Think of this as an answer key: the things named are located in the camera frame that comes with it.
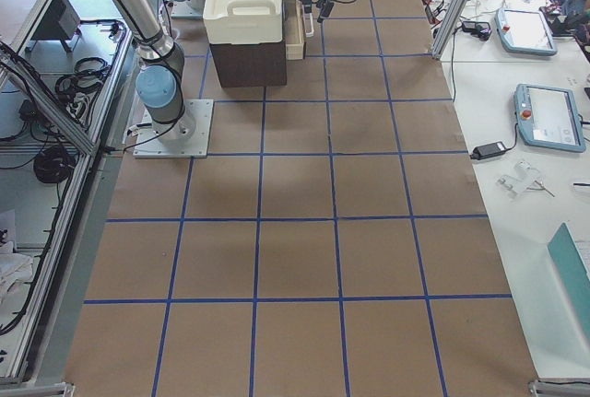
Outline light wooden drawer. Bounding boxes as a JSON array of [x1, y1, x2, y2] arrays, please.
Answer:
[[283, 0, 308, 61]]

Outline white plastic tray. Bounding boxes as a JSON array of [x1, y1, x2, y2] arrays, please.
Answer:
[[203, 0, 283, 45]]

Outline upper blue teach pendant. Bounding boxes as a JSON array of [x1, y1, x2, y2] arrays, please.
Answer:
[[494, 7, 557, 56]]

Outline blue teach pendant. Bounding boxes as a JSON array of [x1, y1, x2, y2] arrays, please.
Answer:
[[494, 7, 557, 56], [513, 84, 586, 153]]

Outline black power adapter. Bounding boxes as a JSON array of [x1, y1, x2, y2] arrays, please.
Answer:
[[470, 141, 507, 161]]

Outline lower blue teach pendant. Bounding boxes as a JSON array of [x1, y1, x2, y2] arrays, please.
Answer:
[[513, 84, 586, 153]]

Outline clear plastic parts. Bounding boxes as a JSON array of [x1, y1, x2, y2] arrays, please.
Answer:
[[497, 159, 555, 200]]

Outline teal board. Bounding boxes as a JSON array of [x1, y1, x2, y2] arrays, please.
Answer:
[[548, 223, 589, 333]]

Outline white crumpled cloth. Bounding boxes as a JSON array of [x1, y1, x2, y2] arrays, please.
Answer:
[[1, 240, 33, 301]]

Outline arm grey base plate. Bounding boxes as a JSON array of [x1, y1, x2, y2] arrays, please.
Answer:
[[171, 1, 205, 19], [133, 99, 214, 158]]

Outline aluminium frame post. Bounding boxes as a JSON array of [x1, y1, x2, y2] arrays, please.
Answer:
[[431, 0, 467, 60]]

